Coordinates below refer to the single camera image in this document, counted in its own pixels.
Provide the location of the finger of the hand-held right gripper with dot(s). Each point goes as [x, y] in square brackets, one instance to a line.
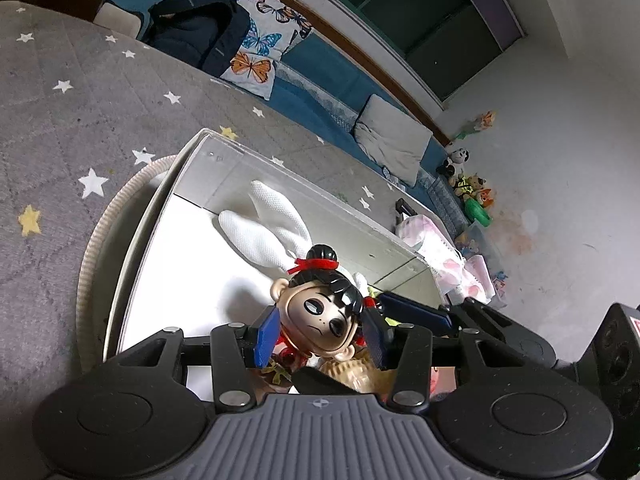
[415, 312]

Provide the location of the butterfly print pillow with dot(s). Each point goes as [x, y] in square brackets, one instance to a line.
[257, 57]

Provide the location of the dark navy backpack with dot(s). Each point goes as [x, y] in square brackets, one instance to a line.
[195, 30]

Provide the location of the white cardboard box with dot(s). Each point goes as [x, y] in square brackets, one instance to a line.
[165, 270]

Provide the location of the green leaf toy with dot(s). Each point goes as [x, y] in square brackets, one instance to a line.
[277, 376]

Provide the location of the wooden window sill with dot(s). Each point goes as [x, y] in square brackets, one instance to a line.
[360, 55]

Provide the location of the plain white pillow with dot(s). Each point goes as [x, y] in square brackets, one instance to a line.
[392, 137]

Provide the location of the panda plush toy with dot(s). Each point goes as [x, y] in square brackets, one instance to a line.
[457, 159]

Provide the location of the pink paw-print bag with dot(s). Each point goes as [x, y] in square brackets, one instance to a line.
[477, 275]

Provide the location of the dark window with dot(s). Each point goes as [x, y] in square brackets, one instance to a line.
[415, 10]

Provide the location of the black-haired doll figure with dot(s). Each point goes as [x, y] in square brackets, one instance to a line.
[320, 310]

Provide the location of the grey star-printed blanket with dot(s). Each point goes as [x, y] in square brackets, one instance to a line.
[60, 135]

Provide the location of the orange flower toy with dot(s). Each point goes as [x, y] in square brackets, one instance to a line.
[482, 122]

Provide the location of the beige ribbed toy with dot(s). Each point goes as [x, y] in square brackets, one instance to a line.
[357, 377]

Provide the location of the pink tissue packet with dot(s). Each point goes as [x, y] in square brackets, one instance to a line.
[425, 232]

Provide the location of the yellow plush toy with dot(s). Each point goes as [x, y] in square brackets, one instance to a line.
[467, 184]

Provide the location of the blue sofa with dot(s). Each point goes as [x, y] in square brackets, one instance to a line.
[320, 85]

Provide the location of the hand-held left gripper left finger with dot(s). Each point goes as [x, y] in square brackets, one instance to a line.
[265, 341]

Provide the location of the black clip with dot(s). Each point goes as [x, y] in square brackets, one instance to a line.
[402, 207]

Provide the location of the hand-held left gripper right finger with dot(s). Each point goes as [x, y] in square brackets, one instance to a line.
[376, 342]

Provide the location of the pink toy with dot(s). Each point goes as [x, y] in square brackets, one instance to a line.
[442, 380]

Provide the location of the orange fox plush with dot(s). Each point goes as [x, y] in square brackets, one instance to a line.
[487, 197]

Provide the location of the green plastic toy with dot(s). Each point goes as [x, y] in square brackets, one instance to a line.
[479, 214]

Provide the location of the clear plastic storage bin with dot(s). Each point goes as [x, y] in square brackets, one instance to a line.
[482, 245]

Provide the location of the white plush rabbit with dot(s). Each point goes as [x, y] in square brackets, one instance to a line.
[260, 240]

